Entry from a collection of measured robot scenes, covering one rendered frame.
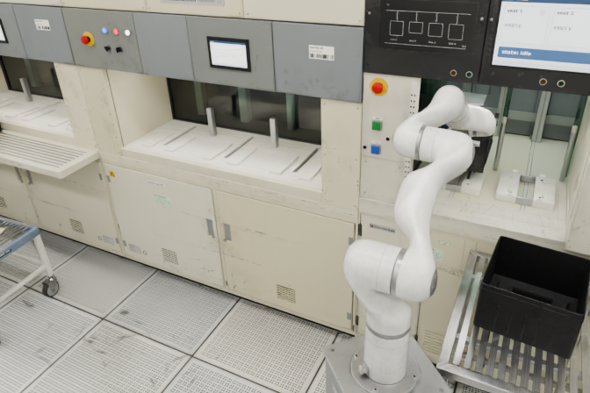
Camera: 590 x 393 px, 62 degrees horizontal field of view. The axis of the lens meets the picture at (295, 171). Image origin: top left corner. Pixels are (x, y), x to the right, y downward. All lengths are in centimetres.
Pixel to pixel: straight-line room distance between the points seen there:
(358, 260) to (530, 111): 167
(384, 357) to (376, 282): 25
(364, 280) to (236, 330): 154
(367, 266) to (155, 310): 186
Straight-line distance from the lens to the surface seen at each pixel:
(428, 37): 172
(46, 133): 316
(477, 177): 220
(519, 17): 167
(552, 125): 273
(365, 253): 123
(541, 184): 223
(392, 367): 143
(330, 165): 201
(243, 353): 258
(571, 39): 168
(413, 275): 120
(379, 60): 178
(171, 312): 286
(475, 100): 208
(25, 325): 312
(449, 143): 138
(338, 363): 153
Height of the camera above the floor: 193
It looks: 28 degrees down
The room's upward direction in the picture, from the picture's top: 2 degrees counter-clockwise
